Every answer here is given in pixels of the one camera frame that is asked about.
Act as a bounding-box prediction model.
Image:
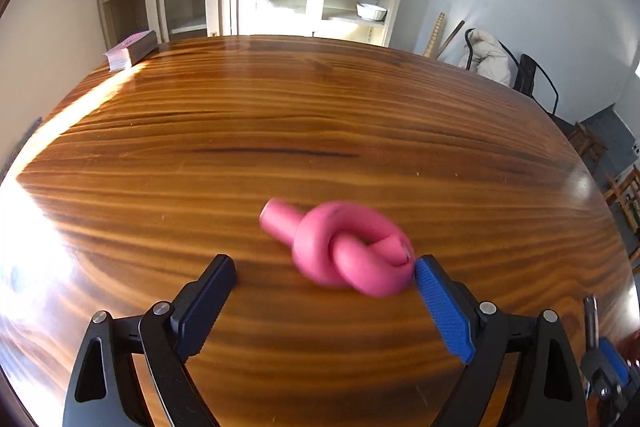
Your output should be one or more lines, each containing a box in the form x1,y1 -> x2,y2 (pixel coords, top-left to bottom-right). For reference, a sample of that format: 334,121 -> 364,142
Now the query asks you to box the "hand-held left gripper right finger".
414,254 -> 592,427

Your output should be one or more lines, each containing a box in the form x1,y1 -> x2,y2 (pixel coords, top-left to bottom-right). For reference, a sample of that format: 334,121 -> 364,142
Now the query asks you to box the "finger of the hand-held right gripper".
580,338 -> 631,400

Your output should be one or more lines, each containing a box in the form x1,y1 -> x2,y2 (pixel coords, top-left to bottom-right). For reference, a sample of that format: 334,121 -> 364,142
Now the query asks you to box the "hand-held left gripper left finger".
61,253 -> 238,427

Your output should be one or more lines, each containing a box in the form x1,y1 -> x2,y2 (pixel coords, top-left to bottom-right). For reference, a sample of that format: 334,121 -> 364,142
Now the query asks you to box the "pink knot toy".
259,198 -> 416,298

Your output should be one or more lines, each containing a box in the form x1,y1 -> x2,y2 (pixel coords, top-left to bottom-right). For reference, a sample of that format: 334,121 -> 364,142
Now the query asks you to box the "wooden chair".
605,167 -> 640,268

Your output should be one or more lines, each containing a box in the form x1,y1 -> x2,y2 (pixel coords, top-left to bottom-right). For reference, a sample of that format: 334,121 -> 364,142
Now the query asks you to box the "wooden stool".
567,121 -> 608,168

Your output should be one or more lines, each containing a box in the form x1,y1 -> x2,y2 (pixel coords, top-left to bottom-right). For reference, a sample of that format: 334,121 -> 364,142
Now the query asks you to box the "foam puzzle mat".
19,116 -> 45,145

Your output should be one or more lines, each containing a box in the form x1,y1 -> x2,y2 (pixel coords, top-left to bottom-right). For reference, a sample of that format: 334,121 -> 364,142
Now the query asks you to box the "white jacket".
467,28 -> 516,85

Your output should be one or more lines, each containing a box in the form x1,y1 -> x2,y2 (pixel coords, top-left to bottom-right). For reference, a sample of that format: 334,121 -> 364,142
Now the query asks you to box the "wooden stick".
435,21 -> 466,60

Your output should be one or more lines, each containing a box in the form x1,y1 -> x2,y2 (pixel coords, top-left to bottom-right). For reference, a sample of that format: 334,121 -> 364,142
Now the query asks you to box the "white bowl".
356,3 -> 388,22

